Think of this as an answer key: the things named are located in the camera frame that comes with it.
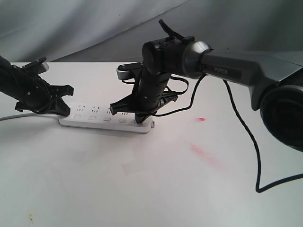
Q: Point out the white five-outlet power strip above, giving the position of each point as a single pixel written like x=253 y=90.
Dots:
x=89 y=116

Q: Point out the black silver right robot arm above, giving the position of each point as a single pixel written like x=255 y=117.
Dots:
x=274 y=79

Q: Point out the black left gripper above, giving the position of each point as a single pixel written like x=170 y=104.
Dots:
x=38 y=96

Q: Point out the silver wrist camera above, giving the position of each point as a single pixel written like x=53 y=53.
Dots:
x=37 y=67
x=129 y=71

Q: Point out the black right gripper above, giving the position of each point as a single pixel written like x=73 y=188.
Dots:
x=147 y=97

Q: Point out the grey backdrop cloth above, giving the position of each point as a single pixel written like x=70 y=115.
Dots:
x=115 y=30

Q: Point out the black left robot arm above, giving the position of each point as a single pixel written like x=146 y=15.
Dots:
x=7 y=84

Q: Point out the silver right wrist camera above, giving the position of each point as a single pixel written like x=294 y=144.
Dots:
x=129 y=71

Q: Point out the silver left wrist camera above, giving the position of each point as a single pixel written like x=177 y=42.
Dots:
x=37 y=67

